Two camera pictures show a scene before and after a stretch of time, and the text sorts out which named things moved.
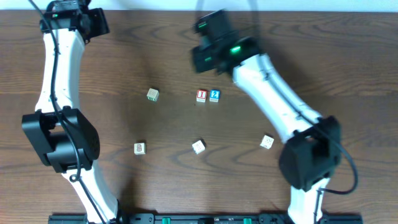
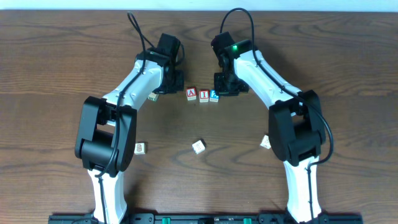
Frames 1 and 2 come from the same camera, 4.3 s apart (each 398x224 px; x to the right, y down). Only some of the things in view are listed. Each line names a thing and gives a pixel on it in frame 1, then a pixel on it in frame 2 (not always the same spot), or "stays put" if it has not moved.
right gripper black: (203, 59) to (229, 85)
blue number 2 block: (214, 95) stays put
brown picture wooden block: (140, 149) stays put
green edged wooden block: (153, 94) stays put
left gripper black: (99, 21) to (174, 83)
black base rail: (208, 218) stays put
